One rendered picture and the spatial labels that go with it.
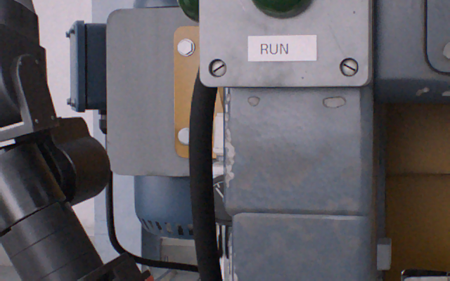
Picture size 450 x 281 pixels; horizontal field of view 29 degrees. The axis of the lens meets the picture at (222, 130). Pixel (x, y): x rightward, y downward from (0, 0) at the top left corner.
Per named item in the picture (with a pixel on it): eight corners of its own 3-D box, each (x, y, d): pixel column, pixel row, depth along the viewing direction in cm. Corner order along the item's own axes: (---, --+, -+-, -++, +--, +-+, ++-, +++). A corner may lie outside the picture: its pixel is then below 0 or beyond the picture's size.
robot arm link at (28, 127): (-84, 86, 64) (12, 55, 61) (4, 75, 75) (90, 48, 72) (-39, 243, 65) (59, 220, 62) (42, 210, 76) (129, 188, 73)
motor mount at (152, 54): (102, 176, 85) (100, 8, 84) (124, 170, 92) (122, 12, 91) (401, 182, 79) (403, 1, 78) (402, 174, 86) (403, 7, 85)
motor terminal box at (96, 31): (72, 138, 87) (70, 19, 86) (66, 132, 97) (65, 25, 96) (155, 136, 89) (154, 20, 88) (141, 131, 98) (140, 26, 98)
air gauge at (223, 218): (200, 225, 65) (200, 174, 64) (206, 221, 66) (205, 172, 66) (249, 226, 64) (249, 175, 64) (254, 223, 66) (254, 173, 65)
